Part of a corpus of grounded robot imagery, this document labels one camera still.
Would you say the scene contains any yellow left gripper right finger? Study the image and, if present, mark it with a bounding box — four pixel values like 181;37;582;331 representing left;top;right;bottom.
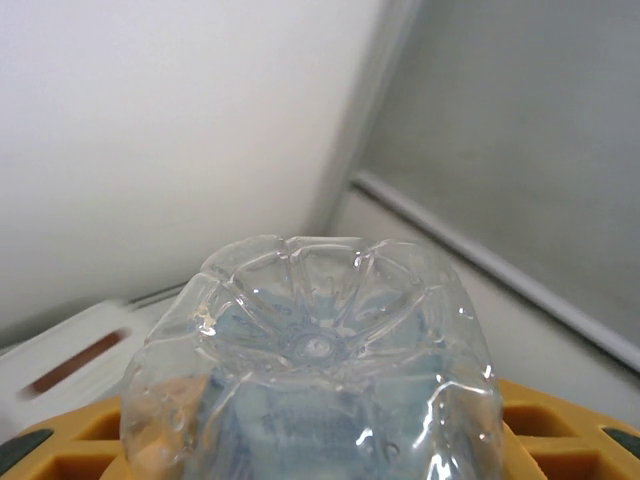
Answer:
494;377;640;480

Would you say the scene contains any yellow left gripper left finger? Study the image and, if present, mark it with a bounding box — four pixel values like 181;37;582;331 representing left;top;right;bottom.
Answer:
0;392;131;480

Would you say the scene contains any clear bottle pale blue label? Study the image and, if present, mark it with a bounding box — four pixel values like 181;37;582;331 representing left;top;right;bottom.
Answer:
119;233;505;480

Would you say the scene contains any white pink tissue box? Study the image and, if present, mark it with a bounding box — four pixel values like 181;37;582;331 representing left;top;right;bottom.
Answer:
0;294;151;436

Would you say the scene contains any grey side panel rail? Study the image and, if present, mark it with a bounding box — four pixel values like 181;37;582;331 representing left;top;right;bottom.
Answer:
349;169;640;374

